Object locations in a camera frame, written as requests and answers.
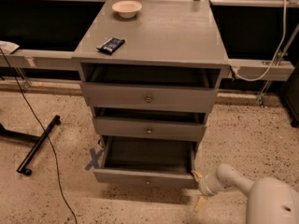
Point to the black stand base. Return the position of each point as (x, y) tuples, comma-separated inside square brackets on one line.
[(36, 140)]

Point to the grey drawer cabinet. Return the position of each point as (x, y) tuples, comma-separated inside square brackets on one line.
[(164, 33)]

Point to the white paper sheet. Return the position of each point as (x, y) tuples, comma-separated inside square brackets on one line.
[(8, 47)]

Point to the grey middle drawer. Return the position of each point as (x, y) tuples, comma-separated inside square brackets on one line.
[(167, 125)]

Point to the white ceramic bowl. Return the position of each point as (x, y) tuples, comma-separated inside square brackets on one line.
[(127, 9)]

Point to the grey metal rail frame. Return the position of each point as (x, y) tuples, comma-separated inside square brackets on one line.
[(61, 25)]

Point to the grey drawer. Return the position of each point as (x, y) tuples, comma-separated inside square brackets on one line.
[(167, 125), (147, 162), (174, 89)]

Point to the grey bottom drawer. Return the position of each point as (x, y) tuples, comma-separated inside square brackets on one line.
[(147, 162)]

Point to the dark blue snack packet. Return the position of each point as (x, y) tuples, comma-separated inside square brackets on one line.
[(110, 46)]

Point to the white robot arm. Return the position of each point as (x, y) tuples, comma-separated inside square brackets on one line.
[(269, 200)]

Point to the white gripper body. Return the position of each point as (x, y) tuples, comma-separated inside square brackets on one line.
[(205, 186)]

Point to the blue tape cross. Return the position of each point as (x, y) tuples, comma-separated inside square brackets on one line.
[(95, 156)]

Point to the dark cabinet at right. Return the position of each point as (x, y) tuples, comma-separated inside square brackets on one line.
[(290, 95)]

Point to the grey top drawer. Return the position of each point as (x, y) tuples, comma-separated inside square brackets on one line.
[(174, 89)]

